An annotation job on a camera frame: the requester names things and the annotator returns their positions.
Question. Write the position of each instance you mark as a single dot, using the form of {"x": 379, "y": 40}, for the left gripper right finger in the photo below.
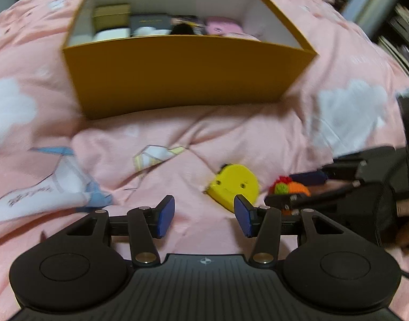
{"x": 264, "y": 224}

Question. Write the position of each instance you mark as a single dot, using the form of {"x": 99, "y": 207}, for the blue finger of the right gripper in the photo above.
{"x": 312, "y": 178}
{"x": 302, "y": 201}

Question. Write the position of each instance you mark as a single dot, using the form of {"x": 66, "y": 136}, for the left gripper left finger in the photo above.
{"x": 146, "y": 224}

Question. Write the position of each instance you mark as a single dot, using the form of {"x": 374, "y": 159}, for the orange green crochet toy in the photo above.
{"x": 284, "y": 192}

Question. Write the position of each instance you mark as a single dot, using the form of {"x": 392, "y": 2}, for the black hexagonal box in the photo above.
{"x": 150, "y": 25}

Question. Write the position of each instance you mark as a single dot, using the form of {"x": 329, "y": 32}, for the gold hexagonal box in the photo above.
{"x": 111, "y": 17}

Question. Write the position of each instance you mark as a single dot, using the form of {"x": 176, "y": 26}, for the person's right hand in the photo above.
{"x": 402, "y": 235}

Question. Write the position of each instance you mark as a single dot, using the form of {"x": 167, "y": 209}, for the yellow plush toy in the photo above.
{"x": 233, "y": 180}

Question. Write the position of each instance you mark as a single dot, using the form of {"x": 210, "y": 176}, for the pink bed duvet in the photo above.
{"x": 345, "y": 101}

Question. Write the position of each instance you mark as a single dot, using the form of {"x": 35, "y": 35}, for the orange storage box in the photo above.
{"x": 130, "y": 74}

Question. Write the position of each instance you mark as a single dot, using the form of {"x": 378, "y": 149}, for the dark photo card box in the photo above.
{"x": 187, "y": 25}

